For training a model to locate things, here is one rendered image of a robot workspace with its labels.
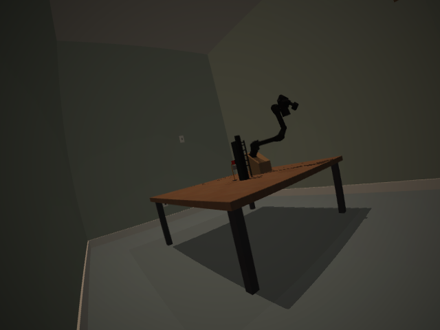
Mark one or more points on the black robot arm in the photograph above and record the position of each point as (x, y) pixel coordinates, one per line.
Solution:
(277, 109)

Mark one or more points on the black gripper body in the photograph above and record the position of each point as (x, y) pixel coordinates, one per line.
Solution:
(294, 105)

